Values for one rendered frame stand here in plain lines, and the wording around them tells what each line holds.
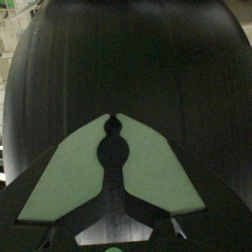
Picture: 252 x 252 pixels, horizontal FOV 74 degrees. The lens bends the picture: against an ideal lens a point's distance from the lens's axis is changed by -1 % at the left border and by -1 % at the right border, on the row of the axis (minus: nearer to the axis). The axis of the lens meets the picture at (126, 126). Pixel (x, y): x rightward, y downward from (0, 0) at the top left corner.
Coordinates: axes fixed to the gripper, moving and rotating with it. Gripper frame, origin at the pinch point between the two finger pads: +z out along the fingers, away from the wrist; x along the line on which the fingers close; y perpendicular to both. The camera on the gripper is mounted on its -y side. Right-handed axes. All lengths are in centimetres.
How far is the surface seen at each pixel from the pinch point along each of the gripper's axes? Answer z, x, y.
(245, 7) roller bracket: 26.0, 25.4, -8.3
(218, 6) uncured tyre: 11.4, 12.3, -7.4
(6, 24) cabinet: 430, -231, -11
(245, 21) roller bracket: 24.8, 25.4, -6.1
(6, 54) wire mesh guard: 59, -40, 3
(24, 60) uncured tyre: 5.8, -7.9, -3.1
